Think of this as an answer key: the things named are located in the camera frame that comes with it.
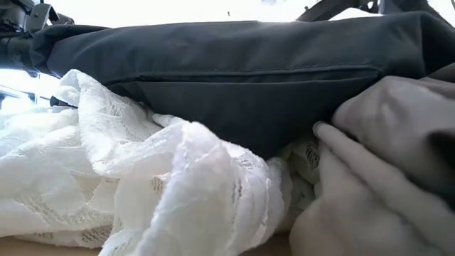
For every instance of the dark grey garment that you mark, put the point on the dark grey garment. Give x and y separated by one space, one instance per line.
249 89

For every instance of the white lace garment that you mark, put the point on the white lace garment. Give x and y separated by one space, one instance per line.
142 177

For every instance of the beige garment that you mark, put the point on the beige garment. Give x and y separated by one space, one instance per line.
391 124

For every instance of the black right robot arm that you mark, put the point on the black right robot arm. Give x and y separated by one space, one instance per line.
327 9

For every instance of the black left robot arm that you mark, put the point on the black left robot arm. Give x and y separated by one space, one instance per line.
14 49

